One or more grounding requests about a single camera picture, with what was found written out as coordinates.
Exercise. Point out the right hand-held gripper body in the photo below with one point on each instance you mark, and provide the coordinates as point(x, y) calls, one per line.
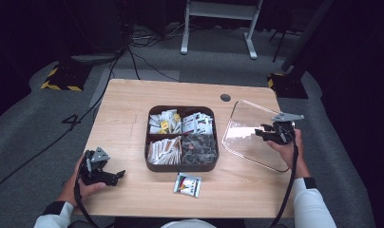
point(282, 131)

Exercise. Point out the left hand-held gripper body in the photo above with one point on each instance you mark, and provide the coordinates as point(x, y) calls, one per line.
point(94, 171)

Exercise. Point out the clear plastic tray lid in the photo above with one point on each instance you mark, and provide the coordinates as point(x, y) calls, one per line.
point(244, 129)

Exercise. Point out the dark brown compartment tray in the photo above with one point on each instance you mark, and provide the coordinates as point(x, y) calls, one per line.
point(180, 167)

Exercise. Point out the single white striped snack packet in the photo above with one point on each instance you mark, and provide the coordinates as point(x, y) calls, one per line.
point(187, 185)

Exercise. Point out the person's right hand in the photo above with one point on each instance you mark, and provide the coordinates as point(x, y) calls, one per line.
point(291, 158)

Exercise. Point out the person's left hand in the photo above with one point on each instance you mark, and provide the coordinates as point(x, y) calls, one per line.
point(69, 189)

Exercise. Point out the black yellow striped stand base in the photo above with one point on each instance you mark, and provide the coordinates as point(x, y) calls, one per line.
point(286, 85)
point(65, 77)

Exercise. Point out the pile of white brown stick sachets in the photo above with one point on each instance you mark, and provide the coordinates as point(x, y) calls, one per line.
point(164, 152)

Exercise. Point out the pile of black packets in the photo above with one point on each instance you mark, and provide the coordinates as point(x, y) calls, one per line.
point(199, 148)

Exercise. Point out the pile of white striped packets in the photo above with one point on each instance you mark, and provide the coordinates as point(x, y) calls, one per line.
point(196, 123)

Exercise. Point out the pile of white yellow packets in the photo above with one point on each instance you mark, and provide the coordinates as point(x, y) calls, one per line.
point(164, 123)

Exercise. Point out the person's torso clothing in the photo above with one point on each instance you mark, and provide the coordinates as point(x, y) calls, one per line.
point(190, 224)

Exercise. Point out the black tripod legs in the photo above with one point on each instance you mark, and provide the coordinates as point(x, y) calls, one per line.
point(280, 41)

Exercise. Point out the dark slanted stand pole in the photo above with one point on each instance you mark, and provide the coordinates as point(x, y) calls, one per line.
point(307, 34)

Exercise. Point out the grey power strip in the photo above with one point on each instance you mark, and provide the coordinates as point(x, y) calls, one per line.
point(95, 58)

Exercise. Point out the white metal stand frame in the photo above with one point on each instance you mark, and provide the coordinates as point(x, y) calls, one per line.
point(221, 11)

